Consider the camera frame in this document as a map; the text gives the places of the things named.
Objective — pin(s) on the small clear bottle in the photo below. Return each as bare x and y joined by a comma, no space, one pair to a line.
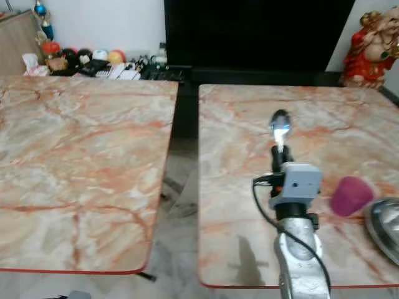
161,53

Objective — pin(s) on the orange ball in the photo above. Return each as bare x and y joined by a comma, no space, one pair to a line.
116,56

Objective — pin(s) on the pink plastic cup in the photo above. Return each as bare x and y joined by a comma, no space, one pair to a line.
351,195

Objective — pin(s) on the white remote control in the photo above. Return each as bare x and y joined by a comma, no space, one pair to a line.
120,71

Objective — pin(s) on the wooden cabinet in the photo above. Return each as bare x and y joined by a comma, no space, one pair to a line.
20,43

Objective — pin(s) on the blue hanging ornament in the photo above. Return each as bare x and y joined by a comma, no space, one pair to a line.
41,9

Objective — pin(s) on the red round ornament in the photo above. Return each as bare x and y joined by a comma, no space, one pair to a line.
50,47

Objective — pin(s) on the white and blue ball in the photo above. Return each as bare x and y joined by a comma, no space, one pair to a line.
101,54

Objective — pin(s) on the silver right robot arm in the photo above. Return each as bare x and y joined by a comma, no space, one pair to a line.
299,252

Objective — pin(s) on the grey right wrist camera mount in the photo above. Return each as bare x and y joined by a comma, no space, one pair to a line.
298,184

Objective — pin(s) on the steel plate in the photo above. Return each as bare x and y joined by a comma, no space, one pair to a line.
385,229

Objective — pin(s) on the red and gold figurine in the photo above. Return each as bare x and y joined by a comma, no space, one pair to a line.
369,56

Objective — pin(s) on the silver metal spoon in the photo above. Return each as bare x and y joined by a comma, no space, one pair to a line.
280,124

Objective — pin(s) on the black television screen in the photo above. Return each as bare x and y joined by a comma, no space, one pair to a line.
255,34

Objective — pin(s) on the white crumpled tissue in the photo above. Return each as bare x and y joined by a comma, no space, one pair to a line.
32,63

